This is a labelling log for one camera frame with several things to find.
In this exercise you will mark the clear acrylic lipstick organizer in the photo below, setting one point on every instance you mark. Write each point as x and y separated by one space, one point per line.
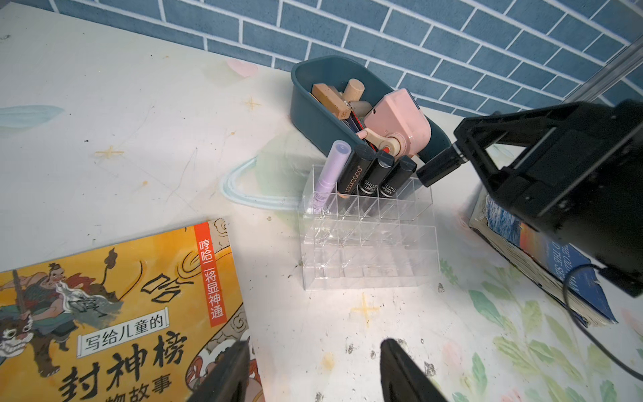
360 242

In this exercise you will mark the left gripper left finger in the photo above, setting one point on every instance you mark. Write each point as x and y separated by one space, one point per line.
229 379

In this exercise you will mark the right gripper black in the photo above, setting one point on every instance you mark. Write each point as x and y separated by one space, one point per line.
578 178

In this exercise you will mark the blue paperback book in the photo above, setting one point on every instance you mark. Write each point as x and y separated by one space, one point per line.
546 263

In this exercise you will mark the pink compact in bin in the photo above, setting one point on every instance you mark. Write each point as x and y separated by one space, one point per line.
397 125

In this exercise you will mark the black lipstick silver band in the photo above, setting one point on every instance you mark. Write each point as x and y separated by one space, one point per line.
399 174
376 173
440 166

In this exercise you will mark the orange children's story book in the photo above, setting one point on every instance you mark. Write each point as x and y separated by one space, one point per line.
143 320

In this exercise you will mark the black lipstick gold band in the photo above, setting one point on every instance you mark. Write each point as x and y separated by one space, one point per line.
357 165

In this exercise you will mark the teal plastic storage bin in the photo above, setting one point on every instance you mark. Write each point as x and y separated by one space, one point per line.
332 96

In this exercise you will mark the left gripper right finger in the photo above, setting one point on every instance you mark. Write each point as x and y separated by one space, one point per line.
401 379

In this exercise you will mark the purple lip balm tube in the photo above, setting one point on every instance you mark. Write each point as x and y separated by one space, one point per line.
328 178

